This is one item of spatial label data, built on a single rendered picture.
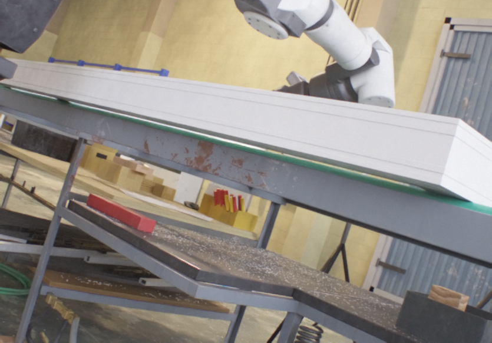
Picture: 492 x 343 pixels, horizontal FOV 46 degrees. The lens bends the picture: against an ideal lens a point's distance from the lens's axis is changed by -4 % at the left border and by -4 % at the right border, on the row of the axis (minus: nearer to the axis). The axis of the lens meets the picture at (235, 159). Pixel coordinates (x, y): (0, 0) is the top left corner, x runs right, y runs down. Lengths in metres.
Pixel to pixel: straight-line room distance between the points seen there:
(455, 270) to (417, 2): 4.06
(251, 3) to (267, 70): 10.04
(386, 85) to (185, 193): 10.03
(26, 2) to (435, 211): 0.70
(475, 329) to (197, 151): 0.84
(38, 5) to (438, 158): 0.69
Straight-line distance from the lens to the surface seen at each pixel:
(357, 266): 8.67
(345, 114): 0.71
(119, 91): 1.12
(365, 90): 1.07
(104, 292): 2.25
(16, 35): 1.04
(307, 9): 0.93
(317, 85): 1.14
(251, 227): 2.68
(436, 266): 7.98
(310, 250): 8.86
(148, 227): 1.83
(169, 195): 2.98
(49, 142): 3.56
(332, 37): 0.97
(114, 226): 1.78
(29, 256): 2.28
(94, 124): 1.25
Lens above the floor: 0.80
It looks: 3 degrees up
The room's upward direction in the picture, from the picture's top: 18 degrees clockwise
